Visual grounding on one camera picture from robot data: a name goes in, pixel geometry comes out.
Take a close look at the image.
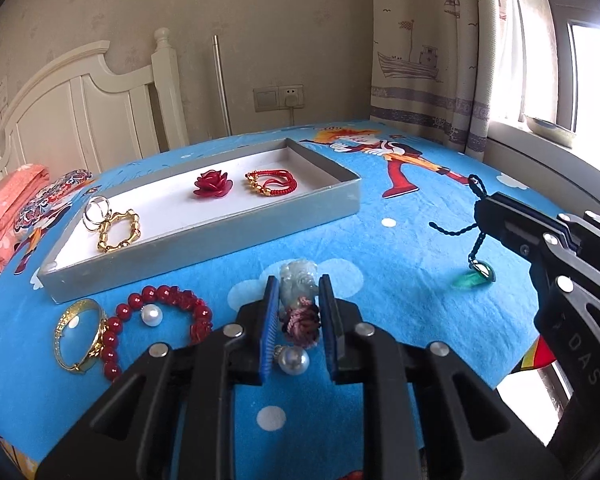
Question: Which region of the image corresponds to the ship print curtain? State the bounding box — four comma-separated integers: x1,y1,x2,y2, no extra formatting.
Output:
370,0,506,159

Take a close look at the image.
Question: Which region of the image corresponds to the grey shallow cardboard tray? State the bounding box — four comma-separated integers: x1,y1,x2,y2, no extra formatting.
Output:
38,138,361,304

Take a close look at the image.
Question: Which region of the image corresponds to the wall socket panel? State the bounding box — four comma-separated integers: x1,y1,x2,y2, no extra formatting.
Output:
252,84,304,113

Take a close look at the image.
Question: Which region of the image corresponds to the gold chain link bracelet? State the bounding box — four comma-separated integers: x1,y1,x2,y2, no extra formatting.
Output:
96,209,143,254

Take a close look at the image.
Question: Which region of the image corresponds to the silver metal pole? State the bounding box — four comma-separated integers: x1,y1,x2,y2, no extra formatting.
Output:
212,35,233,136

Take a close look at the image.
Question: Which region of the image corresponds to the patterned red blue pillow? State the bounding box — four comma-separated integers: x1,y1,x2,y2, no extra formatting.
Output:
14,169,93,235

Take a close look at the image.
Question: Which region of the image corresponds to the dark red bead bracelet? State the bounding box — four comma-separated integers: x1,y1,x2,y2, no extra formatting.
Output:
100,284,214,384

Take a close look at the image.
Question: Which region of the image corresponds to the white pearl earring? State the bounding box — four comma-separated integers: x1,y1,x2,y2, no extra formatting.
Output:
140,304,163,327
274,344,310,376

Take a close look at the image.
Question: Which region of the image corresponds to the jade pendant with pink knot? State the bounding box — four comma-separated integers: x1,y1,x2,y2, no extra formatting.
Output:
278,259,321,349

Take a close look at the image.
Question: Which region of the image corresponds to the green pendant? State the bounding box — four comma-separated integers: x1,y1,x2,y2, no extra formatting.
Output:
428,174,496,285

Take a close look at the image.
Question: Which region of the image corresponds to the white wooden headboard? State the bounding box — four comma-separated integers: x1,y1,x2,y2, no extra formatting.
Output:
0,27,189,179

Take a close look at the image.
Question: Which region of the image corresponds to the red braided cord bracelet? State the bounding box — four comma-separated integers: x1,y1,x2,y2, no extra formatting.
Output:
244,168,299,198

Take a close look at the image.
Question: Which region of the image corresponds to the gold bangle bracelet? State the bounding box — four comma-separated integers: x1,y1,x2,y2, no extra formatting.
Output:
52,298,110,375

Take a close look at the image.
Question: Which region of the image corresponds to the blue cartoon print bedsheet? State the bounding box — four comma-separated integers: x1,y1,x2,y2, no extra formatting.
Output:
0,122,557,479

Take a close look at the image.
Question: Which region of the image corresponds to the pink folded quilt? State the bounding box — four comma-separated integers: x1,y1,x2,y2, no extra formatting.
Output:
0,164,50,273

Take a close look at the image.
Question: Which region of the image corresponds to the red fabric rose brooch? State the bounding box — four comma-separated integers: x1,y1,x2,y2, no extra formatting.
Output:
194,169,233,198

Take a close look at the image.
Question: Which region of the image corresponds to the bowl on windowsill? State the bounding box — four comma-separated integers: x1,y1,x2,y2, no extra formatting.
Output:
526,116,576,148

